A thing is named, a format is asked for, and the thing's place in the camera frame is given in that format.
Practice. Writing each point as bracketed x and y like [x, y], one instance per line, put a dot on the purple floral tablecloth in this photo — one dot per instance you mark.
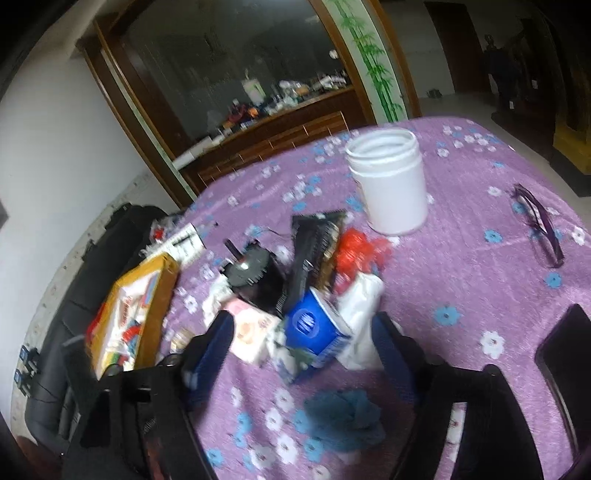
[461, 286]

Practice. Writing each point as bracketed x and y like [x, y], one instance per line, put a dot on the carved wooden furniture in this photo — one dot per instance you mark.
[572, 92]

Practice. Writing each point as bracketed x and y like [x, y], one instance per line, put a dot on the pile of small shelf clutter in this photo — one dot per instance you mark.
[286, 92]

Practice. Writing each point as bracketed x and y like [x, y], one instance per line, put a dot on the small black blue device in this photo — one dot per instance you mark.
[27, 369]

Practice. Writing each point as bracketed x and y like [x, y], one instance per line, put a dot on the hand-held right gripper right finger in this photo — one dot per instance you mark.
[392, 355]

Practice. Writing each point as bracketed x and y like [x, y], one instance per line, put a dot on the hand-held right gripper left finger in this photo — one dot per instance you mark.
[217, 350]

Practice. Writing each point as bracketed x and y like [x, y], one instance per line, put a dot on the black phone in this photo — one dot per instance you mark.
[568, 360]

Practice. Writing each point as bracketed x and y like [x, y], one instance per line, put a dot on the white crumpled plastic bag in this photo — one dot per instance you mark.
[364, 304]

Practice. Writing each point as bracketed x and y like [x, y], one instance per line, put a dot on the yellow taped cardboard box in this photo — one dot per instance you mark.
[159, 295]

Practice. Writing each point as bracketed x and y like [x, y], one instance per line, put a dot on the black snack packet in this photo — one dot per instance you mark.
[307, 258]

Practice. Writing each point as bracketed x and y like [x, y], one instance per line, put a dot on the dark statue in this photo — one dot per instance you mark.
[498, 69]

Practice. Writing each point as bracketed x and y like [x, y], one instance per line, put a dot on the white plastic jar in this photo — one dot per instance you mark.
[392, 194]

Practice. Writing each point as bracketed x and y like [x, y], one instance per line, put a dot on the wooden glass cabinet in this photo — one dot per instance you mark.
[277, 134]

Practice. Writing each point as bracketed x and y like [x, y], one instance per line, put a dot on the purple framed glasses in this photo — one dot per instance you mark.
[547, 233]

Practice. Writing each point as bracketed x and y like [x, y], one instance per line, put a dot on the pink tissue packet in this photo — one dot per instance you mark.
[251, 332]

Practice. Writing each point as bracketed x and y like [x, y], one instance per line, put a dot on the blue and white box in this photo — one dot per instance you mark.
[309, 323]

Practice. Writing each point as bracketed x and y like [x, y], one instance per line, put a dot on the black leather sofa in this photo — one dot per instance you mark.
[60, 314]

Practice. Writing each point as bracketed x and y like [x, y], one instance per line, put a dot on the black electric motor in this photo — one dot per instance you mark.
[254, 277]

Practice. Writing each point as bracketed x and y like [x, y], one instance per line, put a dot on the white crumpled tissue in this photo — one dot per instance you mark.
[217, 300]

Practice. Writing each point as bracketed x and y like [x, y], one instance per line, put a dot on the white flat box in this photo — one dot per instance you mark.
[194, 152]

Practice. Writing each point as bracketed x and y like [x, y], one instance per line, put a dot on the white kettle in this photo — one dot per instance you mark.
[253, 90]

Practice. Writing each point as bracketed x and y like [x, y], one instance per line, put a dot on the clear bag with small items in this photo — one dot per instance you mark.
[161, 228]

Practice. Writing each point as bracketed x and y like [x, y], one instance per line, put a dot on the bamboo print panel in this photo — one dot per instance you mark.
[369, 60]
[184, 187]

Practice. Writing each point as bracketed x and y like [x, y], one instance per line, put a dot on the blue crumpled cloth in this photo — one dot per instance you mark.
[341, 415]

